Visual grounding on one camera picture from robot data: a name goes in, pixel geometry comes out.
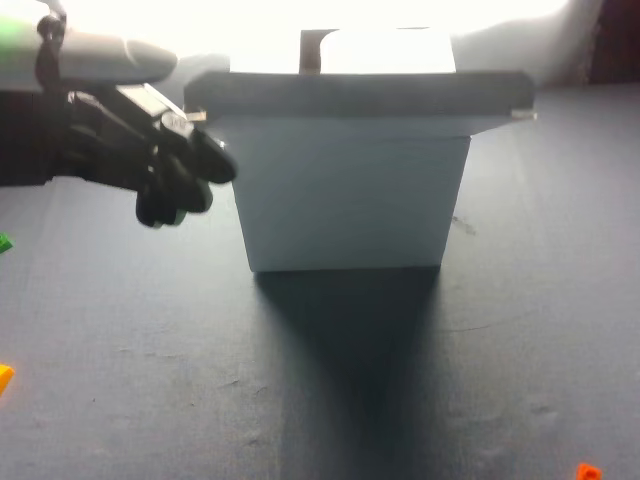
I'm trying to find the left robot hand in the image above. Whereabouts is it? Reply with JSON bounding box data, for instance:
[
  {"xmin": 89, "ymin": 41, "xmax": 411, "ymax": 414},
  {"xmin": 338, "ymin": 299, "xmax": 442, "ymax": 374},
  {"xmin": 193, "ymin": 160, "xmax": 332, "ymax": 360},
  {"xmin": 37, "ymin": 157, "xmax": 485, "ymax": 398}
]
[{"xmin": 0, "ymin": 0, "xmax": 239, "ymax": 230}]

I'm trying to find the cardboard box with flaps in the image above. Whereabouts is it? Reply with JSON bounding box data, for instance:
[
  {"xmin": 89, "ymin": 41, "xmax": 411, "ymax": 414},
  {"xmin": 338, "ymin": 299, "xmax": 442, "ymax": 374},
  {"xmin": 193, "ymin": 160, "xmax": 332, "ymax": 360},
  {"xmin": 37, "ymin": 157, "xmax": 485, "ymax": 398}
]
[{"xmin": 183, "ymin": 27, "xmax": 539, "ymax": 274}]

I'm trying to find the grey tablecloth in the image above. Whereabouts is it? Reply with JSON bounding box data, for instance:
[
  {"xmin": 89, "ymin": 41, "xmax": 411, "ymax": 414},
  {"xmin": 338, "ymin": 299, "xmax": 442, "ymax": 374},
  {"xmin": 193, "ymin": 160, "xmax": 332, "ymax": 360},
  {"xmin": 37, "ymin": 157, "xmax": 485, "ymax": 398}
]
[{"xmin": 0, "ymin": 84, "xmax": 640, "ymax": 480}]

